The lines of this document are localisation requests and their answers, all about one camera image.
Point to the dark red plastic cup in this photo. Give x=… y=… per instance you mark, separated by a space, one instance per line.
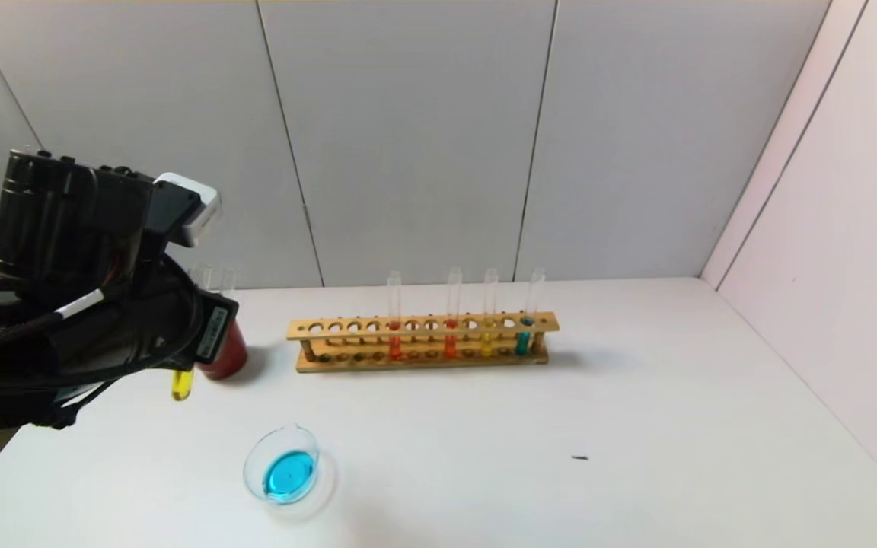
x=231 y=358

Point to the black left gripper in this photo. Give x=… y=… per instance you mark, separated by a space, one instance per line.
x=218 y=329

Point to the test tube with orange liquid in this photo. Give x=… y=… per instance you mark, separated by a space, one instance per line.
x=395 y=346
x=451 y=346

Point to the test tube with yellow liquid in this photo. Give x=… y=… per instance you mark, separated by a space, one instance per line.
x=182 y=387
x=486 y=344

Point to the clear glass beaker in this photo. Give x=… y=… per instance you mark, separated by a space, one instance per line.
x=290 y=476

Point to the wooden test tube rack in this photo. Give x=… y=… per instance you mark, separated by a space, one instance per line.
x=408 y=366

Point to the test tube with blue liquid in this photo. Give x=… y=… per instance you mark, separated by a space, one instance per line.
x=522 y=342
x=228 y=283

